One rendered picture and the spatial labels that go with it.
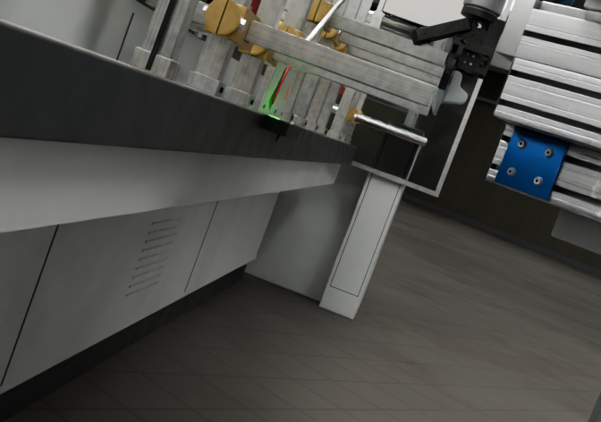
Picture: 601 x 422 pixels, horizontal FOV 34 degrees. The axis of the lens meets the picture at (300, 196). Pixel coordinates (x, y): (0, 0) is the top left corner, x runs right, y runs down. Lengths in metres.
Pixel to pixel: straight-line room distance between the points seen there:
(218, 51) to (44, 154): 0.50
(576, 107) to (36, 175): 0.77
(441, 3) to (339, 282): 1.26
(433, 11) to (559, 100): 2.79
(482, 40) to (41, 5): 0.90
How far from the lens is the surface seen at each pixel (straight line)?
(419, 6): 4.17
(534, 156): 1.43
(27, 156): 0.89
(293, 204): 4.30
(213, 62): 1.37
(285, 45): 1.40
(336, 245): 4.29
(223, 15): 1.35
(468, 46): 1.87
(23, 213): 0.93
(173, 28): 1.12
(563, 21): 1.43
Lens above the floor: 0.70
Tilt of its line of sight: 4 degrees down
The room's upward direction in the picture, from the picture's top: 20 degrees clockwise
